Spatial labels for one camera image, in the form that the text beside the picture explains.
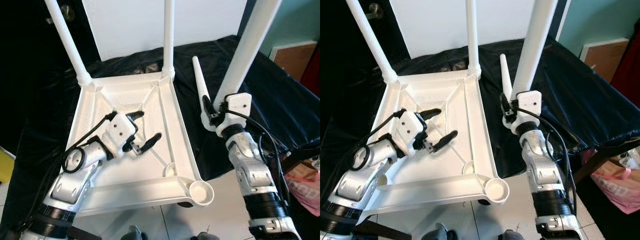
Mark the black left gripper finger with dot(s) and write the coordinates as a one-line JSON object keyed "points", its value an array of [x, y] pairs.
{"points": [[430, 113], [151, 141], [135, 115], [446, 140]]}

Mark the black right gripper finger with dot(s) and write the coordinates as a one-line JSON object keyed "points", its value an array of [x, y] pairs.
{"points": [[206, 106], [504, 104]]}

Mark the white plastic children table top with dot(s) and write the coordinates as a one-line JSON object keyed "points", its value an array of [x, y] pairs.
{"points": [[450, 175], [150, 175]]}

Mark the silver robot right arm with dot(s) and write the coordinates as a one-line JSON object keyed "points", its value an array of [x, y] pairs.
{"points": [[250, 170], [542, 170]]}

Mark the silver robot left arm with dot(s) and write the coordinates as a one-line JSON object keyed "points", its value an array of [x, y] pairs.
{"points": [[360, 187], [75, 182]]}

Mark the black plastic sheet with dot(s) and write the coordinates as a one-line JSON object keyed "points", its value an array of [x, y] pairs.
{"points": [[590, 100], [280, 100]]}

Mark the dark wooden table leg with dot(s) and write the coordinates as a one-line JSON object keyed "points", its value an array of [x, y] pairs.
{"points": [[600, 160], [295, 162]]}

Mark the grey robot left leg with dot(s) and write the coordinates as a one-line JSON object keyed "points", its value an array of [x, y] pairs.
{"points": [[439, 232], [134, 233]]}

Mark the black door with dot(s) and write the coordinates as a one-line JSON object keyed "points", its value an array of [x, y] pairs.
{"points": [[340, 75], [25, 75]]}

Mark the dark red object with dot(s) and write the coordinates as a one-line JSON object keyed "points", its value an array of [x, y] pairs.
{"points": [[629, 70], [312, 75]]}

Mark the pink paper bag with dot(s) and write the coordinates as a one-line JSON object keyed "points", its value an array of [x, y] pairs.
{"points": [[617, 192], [305, 192]]}

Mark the yellow box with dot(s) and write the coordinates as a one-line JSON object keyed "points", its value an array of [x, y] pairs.
{"points": [[5, 167]]}

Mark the black rubber floor mat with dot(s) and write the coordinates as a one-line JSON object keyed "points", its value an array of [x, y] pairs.
{"points": [[610, 225]]}

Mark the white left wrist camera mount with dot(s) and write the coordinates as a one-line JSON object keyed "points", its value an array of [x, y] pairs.
{"points": [[120, 131], [409, 129]]}

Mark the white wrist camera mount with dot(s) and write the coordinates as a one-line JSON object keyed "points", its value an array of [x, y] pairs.
{"points": [[409, 129], [531, 102], [239, 104], [120, 131]]}

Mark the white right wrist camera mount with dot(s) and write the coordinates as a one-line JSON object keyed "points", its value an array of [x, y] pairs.
{"points": [[531, 102], [239, 104]]}

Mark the brown board with white frame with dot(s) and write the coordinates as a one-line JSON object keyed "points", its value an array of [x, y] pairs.
{"points": [[602, 60], [295, 62]]}

